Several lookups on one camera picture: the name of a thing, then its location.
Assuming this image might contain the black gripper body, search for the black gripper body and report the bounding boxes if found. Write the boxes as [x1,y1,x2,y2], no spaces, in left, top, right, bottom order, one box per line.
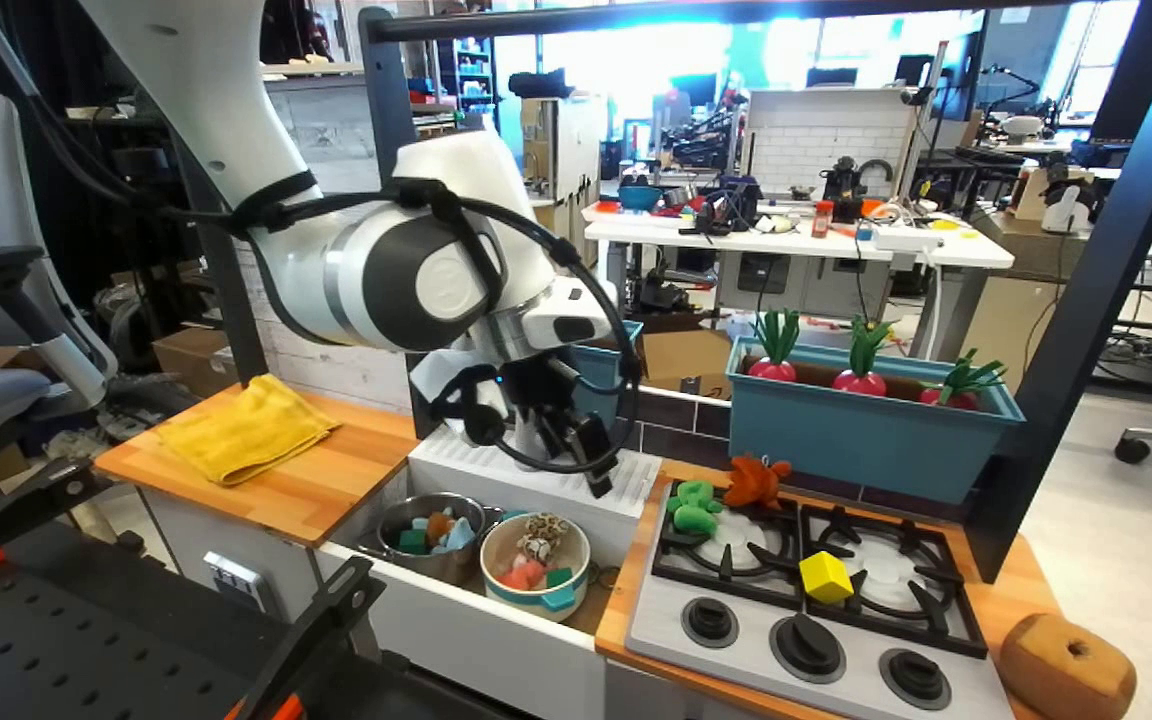
[506,358,606,465]

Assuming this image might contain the leopard print plush toy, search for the leopard print plush toy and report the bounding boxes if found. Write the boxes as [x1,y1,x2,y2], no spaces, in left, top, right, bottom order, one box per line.
[512,515,579,562]

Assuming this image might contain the green plush toy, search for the green plush toy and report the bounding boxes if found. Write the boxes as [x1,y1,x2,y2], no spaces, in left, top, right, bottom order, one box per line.
[658,481,724,546]

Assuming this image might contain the pink bunny plush toy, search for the pink bunny plush toy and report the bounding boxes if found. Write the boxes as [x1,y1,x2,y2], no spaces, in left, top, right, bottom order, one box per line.
[501,552,552,595]

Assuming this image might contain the blue and brown plush toy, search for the blue and brown plush toy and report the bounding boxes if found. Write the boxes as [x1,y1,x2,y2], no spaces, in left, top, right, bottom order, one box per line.
[391,506,481,555]

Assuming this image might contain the orange plush toy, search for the orange plush toy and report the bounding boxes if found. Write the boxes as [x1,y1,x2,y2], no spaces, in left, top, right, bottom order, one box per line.
[715,450,795,521]

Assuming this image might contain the black stove knob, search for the black stove knob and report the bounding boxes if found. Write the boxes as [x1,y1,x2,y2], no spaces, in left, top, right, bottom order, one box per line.
[771,610,850,687]
[678,595,745,654]
[880,643,961,710]

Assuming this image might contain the grey toy stove black grates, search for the grey toy stove black grates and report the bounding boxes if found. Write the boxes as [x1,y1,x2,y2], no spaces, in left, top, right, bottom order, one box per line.
[626,486,1024,720]

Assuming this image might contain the yellow towel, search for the yellow towel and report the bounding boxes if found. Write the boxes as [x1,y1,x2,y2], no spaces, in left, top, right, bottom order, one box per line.
[157,373,339,486]

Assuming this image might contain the brown cardboard box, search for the brown cardboard box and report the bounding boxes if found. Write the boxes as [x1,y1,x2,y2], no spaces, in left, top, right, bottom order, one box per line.
[153,318,235,398]
[638,322,737,398]

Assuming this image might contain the teal pot cream inside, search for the teal pot cream inside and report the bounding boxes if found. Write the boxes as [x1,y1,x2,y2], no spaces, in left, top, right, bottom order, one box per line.
[477,506,595,624]

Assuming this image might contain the red radish toy green leaves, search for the red radish toy green leaves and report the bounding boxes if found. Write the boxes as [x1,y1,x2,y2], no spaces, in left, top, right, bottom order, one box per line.
[916,348,1009,411]
[826,315,896,398]
[747,308,802,386]

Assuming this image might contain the white sink basin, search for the white sink basin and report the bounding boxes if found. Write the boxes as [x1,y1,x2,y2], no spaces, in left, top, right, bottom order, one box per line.
[312,490,631,720]

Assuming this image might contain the whitewashed wood backsplash panel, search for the whitewashed wood backsplash panel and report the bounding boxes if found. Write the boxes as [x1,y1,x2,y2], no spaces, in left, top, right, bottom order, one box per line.
[189,92,418,417]

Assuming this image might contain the yellow block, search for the yellow block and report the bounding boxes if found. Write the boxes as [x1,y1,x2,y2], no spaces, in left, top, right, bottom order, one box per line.
[795,546,861,610]

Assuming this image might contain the teal planter box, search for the teal planter box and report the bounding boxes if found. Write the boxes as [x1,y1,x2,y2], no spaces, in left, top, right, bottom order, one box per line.
[729,348,1029,506]

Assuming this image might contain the white workshop table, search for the white workshop table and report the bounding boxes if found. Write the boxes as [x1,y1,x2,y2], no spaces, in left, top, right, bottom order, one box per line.
[586,205,1016,364]

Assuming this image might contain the brown wooden rock with hole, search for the brown wooden rock with hole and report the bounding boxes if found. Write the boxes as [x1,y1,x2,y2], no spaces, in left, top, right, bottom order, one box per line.
[995,607,1141,720]

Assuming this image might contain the blue metal beam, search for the blue metal beam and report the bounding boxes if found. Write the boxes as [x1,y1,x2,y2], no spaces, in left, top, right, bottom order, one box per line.
[971,0,1152,583]

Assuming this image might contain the black perforated board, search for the black perforated board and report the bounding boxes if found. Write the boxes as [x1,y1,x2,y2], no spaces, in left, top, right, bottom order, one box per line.
[0,523,352,720]

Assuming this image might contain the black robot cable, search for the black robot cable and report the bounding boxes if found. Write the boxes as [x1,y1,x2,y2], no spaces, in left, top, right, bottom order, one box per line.
[232,173,646,481]

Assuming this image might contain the steel pot with handles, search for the steel pot with handles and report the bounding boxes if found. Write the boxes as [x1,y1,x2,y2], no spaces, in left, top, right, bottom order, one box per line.
[370,490,487,589]

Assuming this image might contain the black clamp orange handle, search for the black clamp orange handle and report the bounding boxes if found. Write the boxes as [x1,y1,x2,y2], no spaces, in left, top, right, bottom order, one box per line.
[220,555,391,720]
[0,455,111,602]

